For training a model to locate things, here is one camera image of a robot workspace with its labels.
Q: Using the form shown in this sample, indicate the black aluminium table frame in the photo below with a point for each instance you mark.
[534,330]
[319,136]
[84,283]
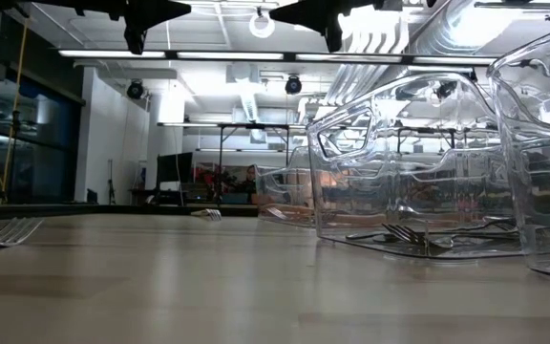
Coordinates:
[89,209]

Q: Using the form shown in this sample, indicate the silver ceiling air duct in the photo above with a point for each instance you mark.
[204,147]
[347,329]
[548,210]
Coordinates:
[471,24]

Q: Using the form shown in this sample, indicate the person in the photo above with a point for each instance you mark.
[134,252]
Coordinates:
[251,176]

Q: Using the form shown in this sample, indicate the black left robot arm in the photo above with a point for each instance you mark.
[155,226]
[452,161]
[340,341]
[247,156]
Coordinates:
[65,4]

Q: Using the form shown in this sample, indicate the black ceiling spotlight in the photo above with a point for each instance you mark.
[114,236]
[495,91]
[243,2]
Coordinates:
[135,91]
[293,86]

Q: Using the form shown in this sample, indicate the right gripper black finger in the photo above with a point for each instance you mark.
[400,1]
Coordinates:
[313,12]

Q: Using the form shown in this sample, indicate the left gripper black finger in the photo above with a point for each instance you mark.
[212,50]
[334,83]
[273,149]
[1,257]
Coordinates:
[160,10]

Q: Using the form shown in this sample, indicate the black background table frame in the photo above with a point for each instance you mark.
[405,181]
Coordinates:
[221,162]

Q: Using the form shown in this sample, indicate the black monitor screen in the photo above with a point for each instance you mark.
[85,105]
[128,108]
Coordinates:
[175,167]

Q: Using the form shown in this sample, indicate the black tripod stand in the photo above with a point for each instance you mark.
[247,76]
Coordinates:
[14,157]

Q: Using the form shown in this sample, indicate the clear plastic bin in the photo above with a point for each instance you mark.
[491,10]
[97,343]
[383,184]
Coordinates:
[542,191]
[361,200]
[284,196]

